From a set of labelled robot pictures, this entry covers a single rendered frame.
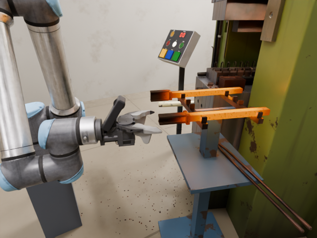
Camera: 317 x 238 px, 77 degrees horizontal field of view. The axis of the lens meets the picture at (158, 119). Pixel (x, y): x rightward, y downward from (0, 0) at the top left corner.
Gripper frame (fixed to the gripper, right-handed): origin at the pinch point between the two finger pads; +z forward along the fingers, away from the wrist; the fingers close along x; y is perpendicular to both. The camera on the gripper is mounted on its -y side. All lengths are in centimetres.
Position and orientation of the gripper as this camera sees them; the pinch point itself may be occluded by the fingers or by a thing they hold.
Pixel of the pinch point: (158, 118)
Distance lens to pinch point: 66.6
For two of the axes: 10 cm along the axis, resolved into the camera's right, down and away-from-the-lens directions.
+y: 0.0, 9.0, 4.4
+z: 9.8, -0.8, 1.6
